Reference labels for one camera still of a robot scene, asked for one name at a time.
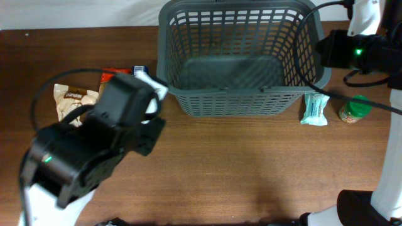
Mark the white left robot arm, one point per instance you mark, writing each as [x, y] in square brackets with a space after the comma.
[68, 160]

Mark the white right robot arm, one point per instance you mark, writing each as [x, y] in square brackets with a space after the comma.
[295, 168]

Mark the beige crumpled snack bag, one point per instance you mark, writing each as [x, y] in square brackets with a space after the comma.
[68, 98]

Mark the orange spaghetti package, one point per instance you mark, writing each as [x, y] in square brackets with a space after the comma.
[108, 74]

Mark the light green tissue packet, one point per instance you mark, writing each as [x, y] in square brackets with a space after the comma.
[314, 105]

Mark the green lid jar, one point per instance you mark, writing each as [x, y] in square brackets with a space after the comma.
[352, 112]

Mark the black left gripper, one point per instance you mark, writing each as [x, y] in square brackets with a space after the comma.
[152, 139]

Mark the blue cardboard box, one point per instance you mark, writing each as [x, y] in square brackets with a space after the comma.
[140, 68]

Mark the grey plastic basket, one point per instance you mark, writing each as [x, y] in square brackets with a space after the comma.
[239, 58]

